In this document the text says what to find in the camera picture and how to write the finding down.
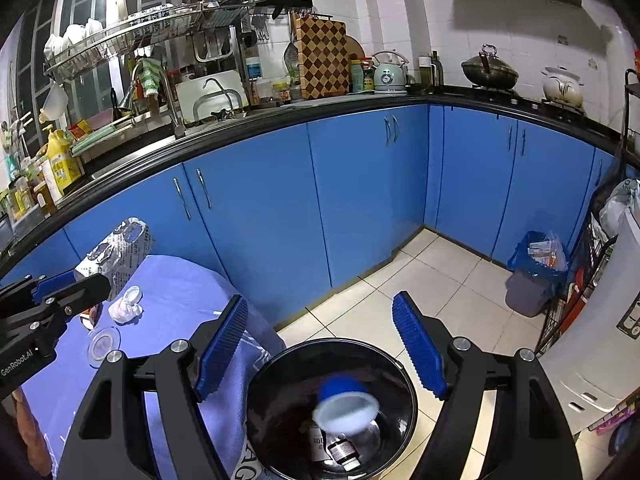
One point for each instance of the green striped cloth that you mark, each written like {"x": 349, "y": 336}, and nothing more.
{"x": 150, "y": 77}

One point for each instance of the checkered wooden cutting board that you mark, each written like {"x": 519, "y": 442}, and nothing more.
{"x": 322, "y": 60}

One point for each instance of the pale green kettle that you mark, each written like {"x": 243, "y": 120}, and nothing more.
{"x": 390, "y": 77}

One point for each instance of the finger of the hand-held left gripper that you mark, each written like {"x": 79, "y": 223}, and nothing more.
{"x": 52, "y": 282}
{"x": 85, "y": 290}

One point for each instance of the hanging slotted ladle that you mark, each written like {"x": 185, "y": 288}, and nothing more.
{"x": 291, "y": 55}

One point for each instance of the white plastic scoop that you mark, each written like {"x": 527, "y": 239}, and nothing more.
{"x": 54, "y": 102}

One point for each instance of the white ceramic pot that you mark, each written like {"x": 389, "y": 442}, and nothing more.
{"x": 562, "y": 85}

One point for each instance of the red plastic box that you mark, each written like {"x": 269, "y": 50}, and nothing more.
{"x": 580, "y": 282}

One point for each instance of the pale green tray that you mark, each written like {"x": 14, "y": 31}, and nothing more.
{"x": 100, "y": 137}

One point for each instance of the person's left forearm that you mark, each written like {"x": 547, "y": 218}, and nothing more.
{"x": 31, "y": 425}

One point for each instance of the pale oil bottle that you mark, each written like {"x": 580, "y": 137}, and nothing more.
{"x": 425, "y": 72}

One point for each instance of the grey bin blue bag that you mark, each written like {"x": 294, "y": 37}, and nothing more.
{"x": 525, "y": 295}

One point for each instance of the dark glass bottle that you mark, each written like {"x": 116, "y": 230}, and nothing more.
{"x": 437, "y": 70}

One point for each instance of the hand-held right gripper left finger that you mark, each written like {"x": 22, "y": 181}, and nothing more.
{"x": 222, "y": 350}

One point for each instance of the black round trash bin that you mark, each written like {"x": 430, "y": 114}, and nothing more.
{"x": 280, "y": 410}

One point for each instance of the yellow detergent bottle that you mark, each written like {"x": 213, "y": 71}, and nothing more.
{"x": 62, "y": 165}

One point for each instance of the orange seasoning packet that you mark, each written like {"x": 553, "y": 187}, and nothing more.
{"x": 79, "y": 130}

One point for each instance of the blue base cabinets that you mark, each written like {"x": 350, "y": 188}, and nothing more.
{"x": 360, "y": 185}

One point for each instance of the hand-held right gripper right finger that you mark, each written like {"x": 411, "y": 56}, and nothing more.
{"x": 417, "y": 345}

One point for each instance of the round clear glass dish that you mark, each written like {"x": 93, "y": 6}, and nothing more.
{"x": 102, "y": 345}

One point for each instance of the black gas stove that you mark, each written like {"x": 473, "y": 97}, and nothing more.
{"x": 530, "y": 102}

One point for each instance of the dark wok with lid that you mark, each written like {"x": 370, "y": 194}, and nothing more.
{"x": 490, "y": 72}

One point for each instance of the brown bottle white cap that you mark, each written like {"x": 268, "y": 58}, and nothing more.
{"x": 342, "y": 452}

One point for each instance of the white appliance black label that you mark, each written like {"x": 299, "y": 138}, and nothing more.
{"x": 595, "y": 320}

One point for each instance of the round translucent plastic lid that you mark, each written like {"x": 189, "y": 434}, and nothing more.
{"x": 131, "y": 294}

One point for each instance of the crumpled white tissue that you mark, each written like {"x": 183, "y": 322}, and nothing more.
{"x": 124, "y": 312}

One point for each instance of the red lidded jar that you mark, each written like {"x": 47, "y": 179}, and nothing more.
{"x": 368, "y": 76}

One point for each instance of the steel dish rack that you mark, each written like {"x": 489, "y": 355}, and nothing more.
{"x": 150, "y": 20}

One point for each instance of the cluster of condiment bottles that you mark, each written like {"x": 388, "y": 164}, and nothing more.
{"x": 22, "y": 195}

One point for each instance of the white plastic bag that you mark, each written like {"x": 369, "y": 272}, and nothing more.
{"x": 617, "y": 205}

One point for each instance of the chrome kitchen faucet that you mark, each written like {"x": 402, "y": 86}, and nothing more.
{"x": 172, "y": 105}

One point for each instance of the blue cylindrical container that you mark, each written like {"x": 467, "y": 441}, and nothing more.
{"x": 340, "y": 390}

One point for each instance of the white jar blue label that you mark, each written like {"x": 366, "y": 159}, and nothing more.
{"x": 253, "y": 67}

